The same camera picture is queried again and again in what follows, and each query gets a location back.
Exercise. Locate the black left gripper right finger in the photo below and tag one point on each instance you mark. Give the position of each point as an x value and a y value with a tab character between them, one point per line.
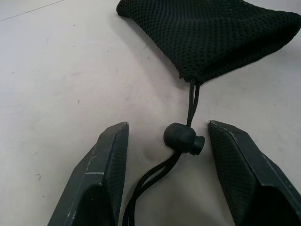
249	169

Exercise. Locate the black mesh drawstring pouch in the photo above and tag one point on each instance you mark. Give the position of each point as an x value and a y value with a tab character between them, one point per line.
211	35

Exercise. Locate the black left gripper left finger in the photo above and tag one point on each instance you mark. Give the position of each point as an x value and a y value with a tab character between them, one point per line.
94	174

